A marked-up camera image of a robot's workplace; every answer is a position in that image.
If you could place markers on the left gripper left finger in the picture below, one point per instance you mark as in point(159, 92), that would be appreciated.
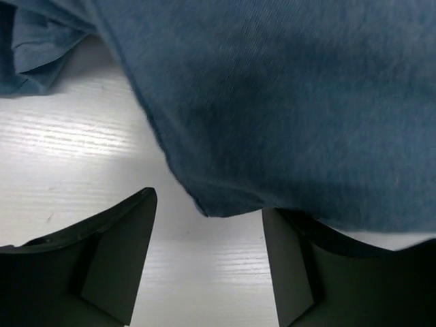
point(87, 274)

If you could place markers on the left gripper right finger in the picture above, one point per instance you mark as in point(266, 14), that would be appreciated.
point(321, 277)

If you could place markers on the blue pillowcase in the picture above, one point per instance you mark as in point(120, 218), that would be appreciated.
point(325, 107)

